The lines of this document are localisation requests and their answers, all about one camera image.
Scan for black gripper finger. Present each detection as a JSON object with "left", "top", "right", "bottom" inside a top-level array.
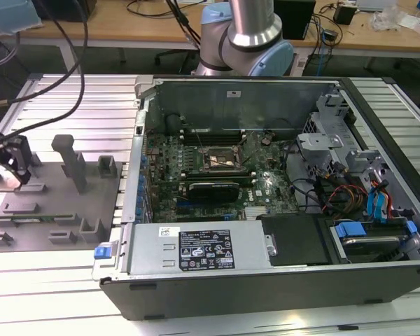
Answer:
[{"left": 10, "top": 135, "right": 32, "bottom": 186}]

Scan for CPU socket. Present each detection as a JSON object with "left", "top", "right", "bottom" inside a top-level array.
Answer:
[{"left": 202, "top": 144, "right": 248, "bottom": 174}]

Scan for grey parts rack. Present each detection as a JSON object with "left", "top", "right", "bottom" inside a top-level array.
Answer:
[{"left": 0, "top": 134, "right": 125, "bottom": 253}]

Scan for blue case latch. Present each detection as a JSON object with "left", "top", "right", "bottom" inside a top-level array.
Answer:
[{"left": 94, "top": 246, "right": 113, "bottom": 261}]

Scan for black monitor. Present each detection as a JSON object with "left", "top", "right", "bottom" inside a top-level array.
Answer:
[{"left": 38, "top": 0, "right": 98, "bottom": 22}]

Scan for wooden desk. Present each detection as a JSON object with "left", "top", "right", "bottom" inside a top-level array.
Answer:
[
  {"left": 290, "top": 0, "right": 420, "bottom": 71},
  {"left": 19, "top": 0, "right": 204, "bottom": 74}
]

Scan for grey power supply unit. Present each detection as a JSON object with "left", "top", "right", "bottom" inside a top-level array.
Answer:
[{"left": 127, "top": 222, "right": 278, "bottom": 278}]

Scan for white clip RAM slot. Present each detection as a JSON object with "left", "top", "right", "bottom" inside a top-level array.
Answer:
[
  {"left": 179, "top": 128, "right": 246, "bottom": 134},
  {"left": 179, "top": 136, "right": 246, "bottom": 142},
  {"left": 181, "top": 178, "right": 258, "bottom": 183},
  {"left": 180, "top": 171, "right": 257, "bottom": 177}
]

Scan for black graphics card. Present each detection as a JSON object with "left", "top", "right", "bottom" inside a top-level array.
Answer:
[{"left": 179, "top": 180, "right": 242, "bottom": 204}]

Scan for silver chipset heatsink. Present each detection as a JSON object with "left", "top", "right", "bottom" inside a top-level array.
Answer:
[{"left": 244, "top": 206, "right": 272, "bottom": 221}]

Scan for open black PC case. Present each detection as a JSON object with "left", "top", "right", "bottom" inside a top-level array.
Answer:
[{"left": 92, "top": 74, "right": 420, "bottom": 321}]

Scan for green motherboard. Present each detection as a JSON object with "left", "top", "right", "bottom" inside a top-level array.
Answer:
[{"left": 143, "top": 128, "right": 302, "bottom": 224}]

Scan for black plastic shroud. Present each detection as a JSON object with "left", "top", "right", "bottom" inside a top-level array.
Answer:
[{"left": 257, "top": 213, "right": 337, "bottom": 266}]

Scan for grey metal drive cage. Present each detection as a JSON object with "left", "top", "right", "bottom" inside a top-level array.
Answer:
[{"left": 295, "top": 92, "right": 420, "bottom": 225}]

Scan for blue disk carrier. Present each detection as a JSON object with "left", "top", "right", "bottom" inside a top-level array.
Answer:
[{"left": 334, "top": 220, "right": 419, "bottom": 241}]

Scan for small black box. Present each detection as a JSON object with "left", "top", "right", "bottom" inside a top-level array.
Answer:
[{"left": 332, "top": 4, "right": 357, "bottom": 26}]

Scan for black hard disk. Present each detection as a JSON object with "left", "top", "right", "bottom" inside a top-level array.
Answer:
[{"left": 339, "top": 236, "right": 407, "bottom": 264}]

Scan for clear plastic bags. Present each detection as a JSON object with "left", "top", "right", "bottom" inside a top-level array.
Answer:
[{"left": 370, "top": 3, "right": 420, "bottom": 33}]

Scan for black camera cable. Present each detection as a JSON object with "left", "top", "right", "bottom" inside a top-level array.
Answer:
[{"left": 5, "top": 0, "right": 90, "bottom": 141}]

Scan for blue network cable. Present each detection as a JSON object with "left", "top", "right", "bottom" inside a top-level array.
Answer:
[{"left": 316, "top": 43, "right": 329, "bottom": 76}]

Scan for red yellow power wires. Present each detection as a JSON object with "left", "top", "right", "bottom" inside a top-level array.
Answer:
[{"left": 320, "top": 183, "right": 369, "bottom": 215}]

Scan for blue flat data cable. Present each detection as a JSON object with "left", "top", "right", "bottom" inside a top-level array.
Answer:
[{"left": 366, "top": 179, "right": 395, "bottom": 225}]

